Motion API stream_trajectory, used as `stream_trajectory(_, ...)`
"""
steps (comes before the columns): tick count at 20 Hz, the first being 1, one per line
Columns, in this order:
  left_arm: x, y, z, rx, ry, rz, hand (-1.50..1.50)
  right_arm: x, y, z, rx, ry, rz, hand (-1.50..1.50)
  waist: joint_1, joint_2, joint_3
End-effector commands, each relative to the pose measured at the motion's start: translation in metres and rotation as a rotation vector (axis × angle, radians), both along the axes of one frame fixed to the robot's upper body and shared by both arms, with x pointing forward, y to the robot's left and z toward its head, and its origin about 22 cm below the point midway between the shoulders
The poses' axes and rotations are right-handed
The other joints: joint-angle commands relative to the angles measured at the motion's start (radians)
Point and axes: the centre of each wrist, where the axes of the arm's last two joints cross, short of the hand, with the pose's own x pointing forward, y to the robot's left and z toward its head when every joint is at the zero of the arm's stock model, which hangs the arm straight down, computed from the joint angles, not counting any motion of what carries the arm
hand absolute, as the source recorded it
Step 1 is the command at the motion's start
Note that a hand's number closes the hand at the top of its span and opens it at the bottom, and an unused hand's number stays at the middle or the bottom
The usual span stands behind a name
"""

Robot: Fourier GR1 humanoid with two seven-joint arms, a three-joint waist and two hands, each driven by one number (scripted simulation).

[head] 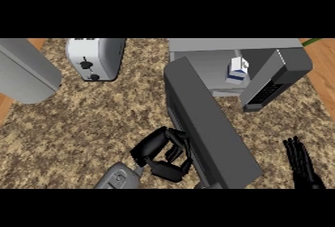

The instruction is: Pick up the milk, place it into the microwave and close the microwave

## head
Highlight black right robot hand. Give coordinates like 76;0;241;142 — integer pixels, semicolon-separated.
283;136;328;190

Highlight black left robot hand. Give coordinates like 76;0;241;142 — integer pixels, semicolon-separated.
130;126;194;184

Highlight dark grey microwave door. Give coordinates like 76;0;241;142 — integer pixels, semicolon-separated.
163;56;265;190

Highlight white and blue milk carton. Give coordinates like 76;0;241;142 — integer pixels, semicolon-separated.
226;57;250;85

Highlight grey microwave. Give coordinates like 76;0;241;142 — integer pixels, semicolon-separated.
167;38;315;114

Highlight silver toaster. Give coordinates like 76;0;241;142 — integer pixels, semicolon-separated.
64;38;129;82

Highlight grey rounded appliance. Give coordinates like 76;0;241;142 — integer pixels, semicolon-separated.
0;38;64;105

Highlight green object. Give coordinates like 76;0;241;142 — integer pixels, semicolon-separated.
302;38;324;48

